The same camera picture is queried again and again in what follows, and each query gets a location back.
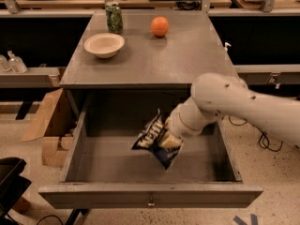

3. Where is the metal drawer knob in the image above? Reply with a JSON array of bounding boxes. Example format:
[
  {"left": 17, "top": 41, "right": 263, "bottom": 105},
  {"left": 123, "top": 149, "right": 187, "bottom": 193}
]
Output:
[{"left": 147, "top": 197, "right": 156, "bottom": 208}]

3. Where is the grey shelf rail right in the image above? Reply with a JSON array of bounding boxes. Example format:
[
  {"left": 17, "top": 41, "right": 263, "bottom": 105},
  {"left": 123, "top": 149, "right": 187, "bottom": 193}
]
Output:
[{"left": 234, "top": 64, "right": 300, "bottom": 85}]

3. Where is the green soda can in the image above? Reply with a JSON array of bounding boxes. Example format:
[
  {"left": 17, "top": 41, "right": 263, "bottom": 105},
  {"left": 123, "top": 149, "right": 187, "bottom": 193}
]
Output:
[{"left": 105, "top": 1, "right": 123, "bottom": 34}]

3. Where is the grey cabinet counter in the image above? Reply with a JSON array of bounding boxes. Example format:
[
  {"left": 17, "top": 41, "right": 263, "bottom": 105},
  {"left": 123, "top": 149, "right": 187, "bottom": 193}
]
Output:
[{"left": 60, "top": 9, "right": 237, "bottom": 89}]

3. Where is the orange fruit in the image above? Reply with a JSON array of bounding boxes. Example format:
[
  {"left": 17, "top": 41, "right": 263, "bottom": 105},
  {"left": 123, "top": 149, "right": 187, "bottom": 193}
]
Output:
[{"left": 151, "top": 17, "right": 169, "bottom": 38}]

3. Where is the white bowl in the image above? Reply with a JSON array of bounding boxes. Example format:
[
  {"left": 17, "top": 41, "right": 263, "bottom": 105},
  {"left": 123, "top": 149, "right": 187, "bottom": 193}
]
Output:
[{"left": 83, "top": 33, "right": 125, "bottom": 59}]

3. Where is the grey shelf rail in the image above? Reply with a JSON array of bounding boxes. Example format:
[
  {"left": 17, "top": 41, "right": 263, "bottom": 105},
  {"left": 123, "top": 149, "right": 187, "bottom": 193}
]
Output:
[
  {"left": 0, "top": 67, "right": 61, "bottom": 88},
  {"left": 234, "top": 64, "right": 300, "bottom": 85}
]

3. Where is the brown cardboard box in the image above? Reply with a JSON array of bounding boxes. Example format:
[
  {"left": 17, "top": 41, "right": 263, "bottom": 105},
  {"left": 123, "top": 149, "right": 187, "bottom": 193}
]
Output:
[{"left": 22, "top": 88, "right": 76, "bottom": 167}]

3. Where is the grey shelf rail left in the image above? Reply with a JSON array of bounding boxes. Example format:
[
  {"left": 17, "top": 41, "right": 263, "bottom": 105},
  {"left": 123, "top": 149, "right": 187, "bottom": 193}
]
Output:
[{"left": 0, "top": 67, "right": 61, "bottom": 88}]

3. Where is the blue chip bag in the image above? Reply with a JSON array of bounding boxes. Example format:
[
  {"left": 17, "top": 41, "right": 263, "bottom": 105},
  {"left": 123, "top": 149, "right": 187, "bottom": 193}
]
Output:
[{"left": 131, "top": 110, "right": 184, "bottom": 170}]

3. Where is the black power adapter cable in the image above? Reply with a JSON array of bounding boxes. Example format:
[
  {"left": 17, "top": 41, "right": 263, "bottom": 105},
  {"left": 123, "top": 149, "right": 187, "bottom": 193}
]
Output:
[{"left": 228, "top": 115, "right": 284, "bottom": 153}]

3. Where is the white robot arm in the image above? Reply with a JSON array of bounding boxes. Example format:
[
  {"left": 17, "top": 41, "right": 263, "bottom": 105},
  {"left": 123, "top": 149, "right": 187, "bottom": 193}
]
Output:
[{"left": 166, "top": 73, "right": 300, "bottom": 147}]

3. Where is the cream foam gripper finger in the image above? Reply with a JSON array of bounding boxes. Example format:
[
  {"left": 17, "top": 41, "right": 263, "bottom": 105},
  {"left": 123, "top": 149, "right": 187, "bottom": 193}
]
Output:
[{"left": 158, "top": 131, "right": 182, "bottom": 149}]

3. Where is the grey open drawer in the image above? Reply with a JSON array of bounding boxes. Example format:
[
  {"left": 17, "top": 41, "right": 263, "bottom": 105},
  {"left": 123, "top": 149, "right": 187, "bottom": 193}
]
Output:
[{"left": 39, "top": 89, "right": 263, "bottom": 209}]

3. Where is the small white spray bottle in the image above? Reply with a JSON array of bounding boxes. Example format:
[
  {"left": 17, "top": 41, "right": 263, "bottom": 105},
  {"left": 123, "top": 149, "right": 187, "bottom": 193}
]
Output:
[{"left": 224, "top": 42, "right": 232, "bottom": 52}]

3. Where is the black chair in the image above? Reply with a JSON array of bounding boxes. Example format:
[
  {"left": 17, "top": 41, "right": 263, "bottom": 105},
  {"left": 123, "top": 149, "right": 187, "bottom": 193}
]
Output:
[{"left": 0, "top": 157, "right": 31, "bottom": 225}]

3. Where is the clear plastic bottle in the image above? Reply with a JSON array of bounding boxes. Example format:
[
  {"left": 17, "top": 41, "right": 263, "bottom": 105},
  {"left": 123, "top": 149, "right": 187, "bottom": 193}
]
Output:
[{"left": 7, "top": 51, "right": 27, "bottom": 73}]

